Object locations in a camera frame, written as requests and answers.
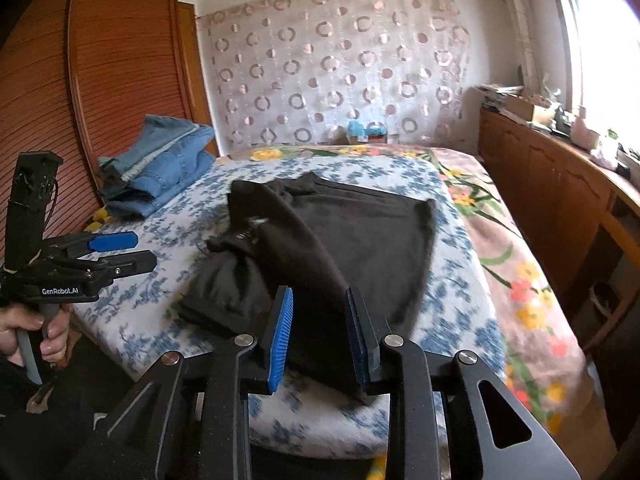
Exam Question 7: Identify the yellow plush toy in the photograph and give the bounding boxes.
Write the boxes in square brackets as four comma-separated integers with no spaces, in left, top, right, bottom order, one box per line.
[84,206,110,235]

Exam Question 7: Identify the wooden cabinet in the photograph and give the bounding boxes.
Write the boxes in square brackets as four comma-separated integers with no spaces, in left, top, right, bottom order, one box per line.
[476,106,640,357]

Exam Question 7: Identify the pale pink bottle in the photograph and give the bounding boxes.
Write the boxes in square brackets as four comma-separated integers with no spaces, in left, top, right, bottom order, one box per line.
[570,106,602,150]

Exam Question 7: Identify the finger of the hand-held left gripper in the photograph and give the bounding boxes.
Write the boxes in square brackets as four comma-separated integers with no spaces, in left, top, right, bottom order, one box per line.
[50,250,157,282]
[47,231,139,257]

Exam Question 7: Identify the bed with floral sheet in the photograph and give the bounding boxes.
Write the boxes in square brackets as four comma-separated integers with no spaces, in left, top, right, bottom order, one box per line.
[70,152,507,461]

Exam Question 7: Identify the stack of papers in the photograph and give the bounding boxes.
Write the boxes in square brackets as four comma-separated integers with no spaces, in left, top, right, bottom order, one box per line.
[472,82,525,112]

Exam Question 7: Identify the open cardboard box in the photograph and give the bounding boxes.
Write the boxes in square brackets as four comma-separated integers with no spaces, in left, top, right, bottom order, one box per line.
[504,94,557,125]

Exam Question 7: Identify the cardboard box with blue items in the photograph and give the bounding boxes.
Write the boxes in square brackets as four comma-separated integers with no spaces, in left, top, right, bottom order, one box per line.
[344,121,389,146]

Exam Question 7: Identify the clear plastic bag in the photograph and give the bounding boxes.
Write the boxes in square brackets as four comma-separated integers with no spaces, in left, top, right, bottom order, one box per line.
[591,132,625,170]

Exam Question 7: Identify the black pants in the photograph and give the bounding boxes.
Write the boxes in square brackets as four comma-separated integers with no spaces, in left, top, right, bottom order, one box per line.
[177,171,439,407]

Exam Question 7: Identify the light blue folded jeans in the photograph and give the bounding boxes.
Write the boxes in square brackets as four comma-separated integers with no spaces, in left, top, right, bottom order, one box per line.
[98,114,215,187]

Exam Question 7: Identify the dark blue folded jeans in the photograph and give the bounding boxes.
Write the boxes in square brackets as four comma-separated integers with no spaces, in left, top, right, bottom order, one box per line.
[99,149,217,221]

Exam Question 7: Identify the wooden wardrobe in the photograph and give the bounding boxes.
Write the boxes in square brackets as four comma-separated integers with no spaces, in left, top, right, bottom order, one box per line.
[0,0,220,266]

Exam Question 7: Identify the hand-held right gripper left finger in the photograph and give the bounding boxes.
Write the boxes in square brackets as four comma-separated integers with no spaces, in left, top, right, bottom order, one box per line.
[52,286,294,480]

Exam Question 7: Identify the circle patterned curtain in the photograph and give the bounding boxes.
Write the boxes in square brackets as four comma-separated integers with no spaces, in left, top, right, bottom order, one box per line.
[196,0,475,150]

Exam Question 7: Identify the white window drape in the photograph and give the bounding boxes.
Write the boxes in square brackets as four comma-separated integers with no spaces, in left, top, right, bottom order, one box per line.
[490,0,546,88]

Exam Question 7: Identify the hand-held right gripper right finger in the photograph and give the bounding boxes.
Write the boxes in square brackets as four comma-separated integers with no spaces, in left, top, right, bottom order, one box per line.
[344,287,583,480]

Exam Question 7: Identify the person's left hand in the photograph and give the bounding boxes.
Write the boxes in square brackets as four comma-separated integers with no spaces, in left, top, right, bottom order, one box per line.
[0,305,71,368]

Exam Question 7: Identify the window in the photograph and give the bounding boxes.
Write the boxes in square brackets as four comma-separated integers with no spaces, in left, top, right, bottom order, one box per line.
[547,0,640,158]

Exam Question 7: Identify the flowered pink blanket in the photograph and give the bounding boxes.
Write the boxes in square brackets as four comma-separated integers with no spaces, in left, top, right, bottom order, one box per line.
[220,143,590,437]

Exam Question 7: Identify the person's left forearm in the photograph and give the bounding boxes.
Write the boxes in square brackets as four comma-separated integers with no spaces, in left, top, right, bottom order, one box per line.
[0,355,101,480]

